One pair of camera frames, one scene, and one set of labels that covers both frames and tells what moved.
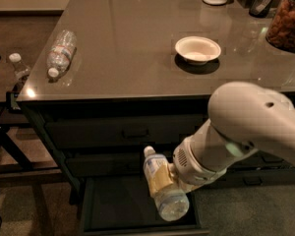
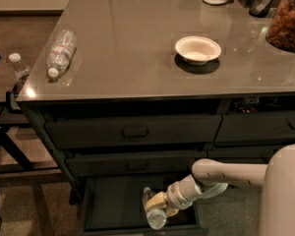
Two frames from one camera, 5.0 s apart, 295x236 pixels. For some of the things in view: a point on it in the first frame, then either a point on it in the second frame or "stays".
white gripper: [186, 167] -> [174, 195]
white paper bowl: [198, 49] stays
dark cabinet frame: [97, 137] stays
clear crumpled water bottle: [61, 51] stays
